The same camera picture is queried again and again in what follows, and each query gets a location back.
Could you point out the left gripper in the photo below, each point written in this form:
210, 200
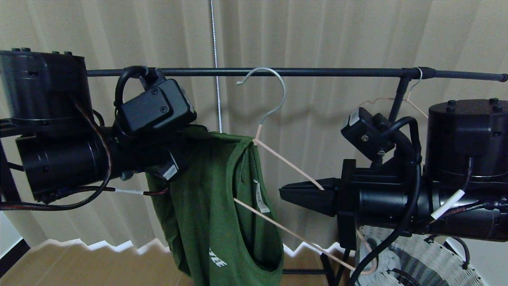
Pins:
63, 167

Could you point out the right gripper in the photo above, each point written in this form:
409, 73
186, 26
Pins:
381, 206

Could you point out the pink clothes hanger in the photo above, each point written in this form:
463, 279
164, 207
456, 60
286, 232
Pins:
416, 107
289, 165

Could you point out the green long-sleeved shirt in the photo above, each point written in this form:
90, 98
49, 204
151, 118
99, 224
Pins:
206, 206

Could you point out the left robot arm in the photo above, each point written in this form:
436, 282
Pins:
39, 87

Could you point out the white laundry basket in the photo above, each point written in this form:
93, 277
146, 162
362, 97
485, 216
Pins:
436, 254

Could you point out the black clothes rack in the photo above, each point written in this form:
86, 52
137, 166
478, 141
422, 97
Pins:
317, 72

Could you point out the pale grey garment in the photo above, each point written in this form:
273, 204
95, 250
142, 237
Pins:
387, 258

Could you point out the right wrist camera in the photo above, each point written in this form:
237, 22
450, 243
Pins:
365, 133

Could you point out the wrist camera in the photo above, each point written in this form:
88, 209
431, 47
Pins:
365, 133
154, 105

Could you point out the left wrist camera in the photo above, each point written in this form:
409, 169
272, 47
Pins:
154, 105

